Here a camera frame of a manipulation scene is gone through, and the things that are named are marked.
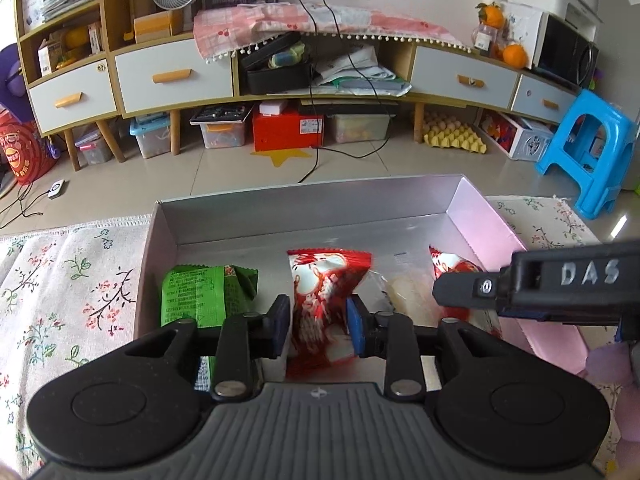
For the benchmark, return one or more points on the glass jar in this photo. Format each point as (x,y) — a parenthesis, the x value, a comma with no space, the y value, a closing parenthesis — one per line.
(484,40)

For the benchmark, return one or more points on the pile of loose papers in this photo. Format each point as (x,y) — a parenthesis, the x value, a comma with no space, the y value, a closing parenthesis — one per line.
(360,67)

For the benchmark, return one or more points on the purple bag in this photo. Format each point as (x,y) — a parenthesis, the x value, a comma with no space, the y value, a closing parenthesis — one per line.
(12,75)

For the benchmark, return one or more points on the white floor device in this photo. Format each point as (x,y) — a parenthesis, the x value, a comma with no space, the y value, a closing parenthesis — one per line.
(56,189)

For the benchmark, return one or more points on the yellow egg trays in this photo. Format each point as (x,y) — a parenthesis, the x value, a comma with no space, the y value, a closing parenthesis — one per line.
(452,135)

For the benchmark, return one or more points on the small white box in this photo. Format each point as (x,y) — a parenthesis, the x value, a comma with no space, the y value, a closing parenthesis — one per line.
(274,107)

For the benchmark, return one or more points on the white toy box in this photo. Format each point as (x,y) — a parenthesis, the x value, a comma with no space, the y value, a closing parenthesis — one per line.
(520,140)

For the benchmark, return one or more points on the green snack packet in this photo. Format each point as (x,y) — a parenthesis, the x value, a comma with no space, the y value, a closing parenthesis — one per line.
(200,290)

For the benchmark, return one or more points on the small clear storage bin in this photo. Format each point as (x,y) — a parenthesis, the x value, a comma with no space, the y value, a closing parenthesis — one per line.
(95,147)

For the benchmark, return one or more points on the silver cardboard box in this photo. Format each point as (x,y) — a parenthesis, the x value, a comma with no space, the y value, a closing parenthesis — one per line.
(325,220)

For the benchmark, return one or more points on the white flat box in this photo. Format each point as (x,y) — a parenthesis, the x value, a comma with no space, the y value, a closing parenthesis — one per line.
(582,10)

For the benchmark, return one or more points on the wide clear storage bin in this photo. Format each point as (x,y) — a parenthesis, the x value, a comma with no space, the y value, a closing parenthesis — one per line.
(357,127)

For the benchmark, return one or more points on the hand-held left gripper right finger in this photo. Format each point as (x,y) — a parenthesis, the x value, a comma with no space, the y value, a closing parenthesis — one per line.
(356,327)

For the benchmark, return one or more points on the red storage box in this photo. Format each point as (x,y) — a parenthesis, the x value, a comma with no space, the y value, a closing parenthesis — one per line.
(285,132)

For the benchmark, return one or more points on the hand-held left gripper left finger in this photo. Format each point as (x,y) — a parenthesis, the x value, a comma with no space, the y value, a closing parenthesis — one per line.
(280,327)

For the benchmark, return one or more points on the red printed bag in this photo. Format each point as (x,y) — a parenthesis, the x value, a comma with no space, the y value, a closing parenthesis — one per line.
(22,150)

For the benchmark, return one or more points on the open black case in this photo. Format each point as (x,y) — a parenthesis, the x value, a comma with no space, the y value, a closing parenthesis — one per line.
(275,77)

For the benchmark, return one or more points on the orange printed carton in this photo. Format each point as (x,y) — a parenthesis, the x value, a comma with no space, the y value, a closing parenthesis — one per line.
(95,37)

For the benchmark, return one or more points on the black tool tray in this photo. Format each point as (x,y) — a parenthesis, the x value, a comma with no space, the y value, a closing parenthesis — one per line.
(220,114)

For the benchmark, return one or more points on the blue lid storage bin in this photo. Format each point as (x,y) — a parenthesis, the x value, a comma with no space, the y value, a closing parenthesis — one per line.
(150,137)

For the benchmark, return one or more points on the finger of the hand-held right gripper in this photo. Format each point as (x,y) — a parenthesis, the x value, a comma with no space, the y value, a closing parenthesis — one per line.
(462,292)

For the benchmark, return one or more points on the red snack packet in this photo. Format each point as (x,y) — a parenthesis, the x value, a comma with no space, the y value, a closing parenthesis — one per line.
(452,262)
(320,290)

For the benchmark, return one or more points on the small white carton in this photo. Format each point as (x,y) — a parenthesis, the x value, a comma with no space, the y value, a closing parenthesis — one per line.
(50,57)

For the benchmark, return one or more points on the wooden tv cabinet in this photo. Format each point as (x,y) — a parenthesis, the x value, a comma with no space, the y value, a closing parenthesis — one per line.
(385,100)

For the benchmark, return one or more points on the floral tablecloth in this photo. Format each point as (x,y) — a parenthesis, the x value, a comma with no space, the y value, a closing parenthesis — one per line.
(70,285)

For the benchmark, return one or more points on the yellow cardboard box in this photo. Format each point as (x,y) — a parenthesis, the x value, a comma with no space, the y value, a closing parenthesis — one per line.
(155,27)

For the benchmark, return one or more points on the clear pale cake packet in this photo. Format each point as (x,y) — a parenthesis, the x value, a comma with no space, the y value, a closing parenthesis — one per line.
(405,292)

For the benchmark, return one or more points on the black microwave oven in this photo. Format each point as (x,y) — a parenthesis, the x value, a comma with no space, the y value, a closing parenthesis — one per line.
(565,52)

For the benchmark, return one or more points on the pink checked cloth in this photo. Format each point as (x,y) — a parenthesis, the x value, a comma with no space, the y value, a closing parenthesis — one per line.
(350,17)

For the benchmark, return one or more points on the blue plastic stool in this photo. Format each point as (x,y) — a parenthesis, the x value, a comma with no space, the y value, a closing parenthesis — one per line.
(592,110)

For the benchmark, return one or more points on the orange fruit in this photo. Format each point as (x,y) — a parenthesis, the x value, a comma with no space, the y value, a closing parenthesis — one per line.
(492,15)
(76,38)
(515,56)

